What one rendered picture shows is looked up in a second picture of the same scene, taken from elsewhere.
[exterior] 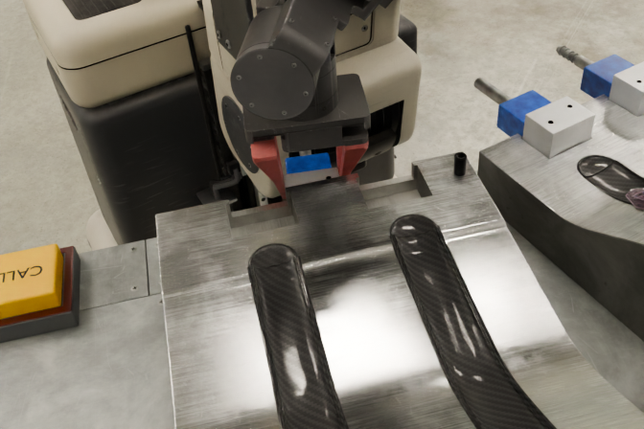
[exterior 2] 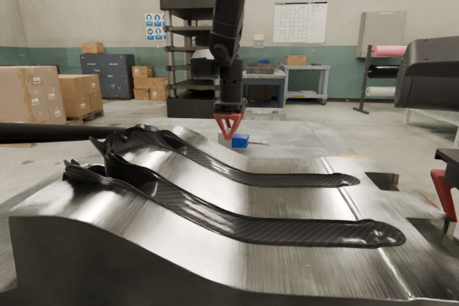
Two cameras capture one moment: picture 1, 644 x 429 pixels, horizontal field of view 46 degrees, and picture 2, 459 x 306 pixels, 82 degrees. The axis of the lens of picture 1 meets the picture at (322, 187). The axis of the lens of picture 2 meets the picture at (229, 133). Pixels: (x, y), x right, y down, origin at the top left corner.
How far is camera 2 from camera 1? 50 cm
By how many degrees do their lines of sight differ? 90
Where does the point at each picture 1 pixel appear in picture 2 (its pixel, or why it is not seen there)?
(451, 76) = not seen: outside the picture
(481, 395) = (225, 225)
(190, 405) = (265, 160)
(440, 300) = (311, 236)
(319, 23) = (449, 51)
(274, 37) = (411, 48)
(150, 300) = not seen: hidden behind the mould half
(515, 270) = (337, 283)
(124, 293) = not seen: hidden behind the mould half
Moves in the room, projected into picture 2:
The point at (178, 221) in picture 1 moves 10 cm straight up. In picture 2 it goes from (374, 162) to (386, 95)
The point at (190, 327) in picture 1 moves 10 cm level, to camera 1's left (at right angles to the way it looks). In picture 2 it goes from (304, 161) to (303, 142)
